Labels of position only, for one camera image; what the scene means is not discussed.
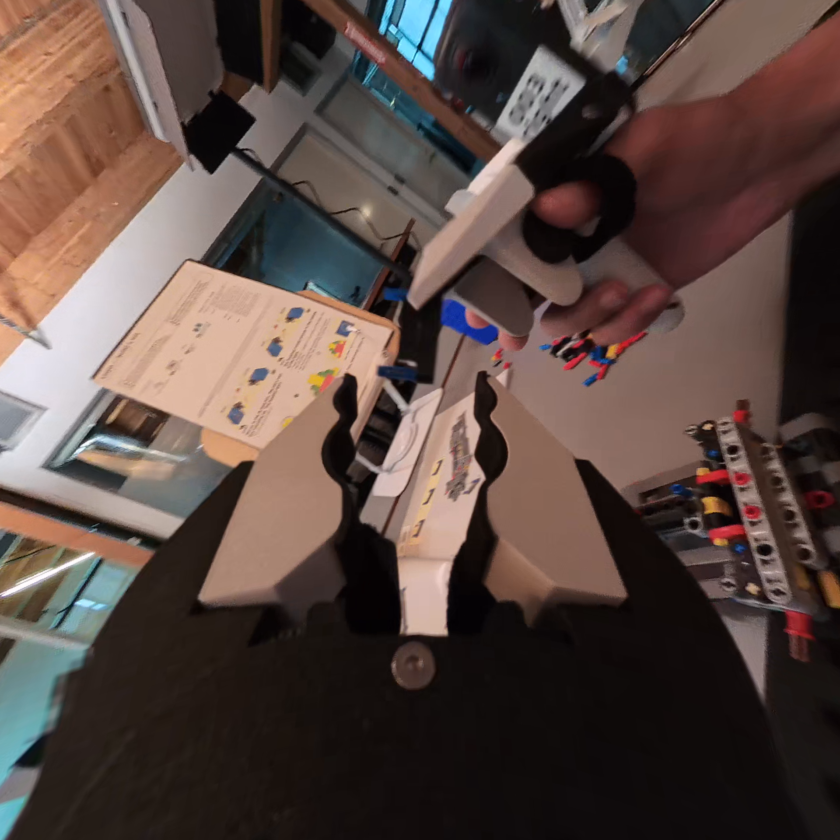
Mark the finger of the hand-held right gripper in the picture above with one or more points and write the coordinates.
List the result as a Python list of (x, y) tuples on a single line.
[(472, 223), (499, 295)]

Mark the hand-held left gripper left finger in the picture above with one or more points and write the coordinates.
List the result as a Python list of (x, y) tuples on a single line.
[(275, 518)]

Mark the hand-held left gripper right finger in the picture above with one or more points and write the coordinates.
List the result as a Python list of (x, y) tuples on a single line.
[(558, 518)]

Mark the grey lego chassis assembly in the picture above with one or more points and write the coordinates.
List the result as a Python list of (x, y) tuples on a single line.
[(754, 512)]

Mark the pile of lego pins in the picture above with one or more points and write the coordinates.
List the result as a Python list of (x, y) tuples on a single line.
[(590, 358)]

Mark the lego instruction booklet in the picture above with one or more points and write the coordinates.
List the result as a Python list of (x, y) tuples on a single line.
[(453, 453)]

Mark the person's right hand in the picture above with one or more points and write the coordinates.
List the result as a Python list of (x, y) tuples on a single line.
[(709, 177)]

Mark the blue plastic bin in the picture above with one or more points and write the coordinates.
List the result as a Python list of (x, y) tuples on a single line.
[(469, 321)]

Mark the black stand pole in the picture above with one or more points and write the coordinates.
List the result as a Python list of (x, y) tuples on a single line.
[(315, 210)]

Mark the printed instruction sheet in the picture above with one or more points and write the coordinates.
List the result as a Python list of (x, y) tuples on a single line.
[(229, 341)]

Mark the red and white sign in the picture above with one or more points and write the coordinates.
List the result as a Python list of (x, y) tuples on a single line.
[(365, 41)]

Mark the black square panel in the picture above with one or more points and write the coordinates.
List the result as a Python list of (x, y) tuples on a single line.
[(220, 131)]

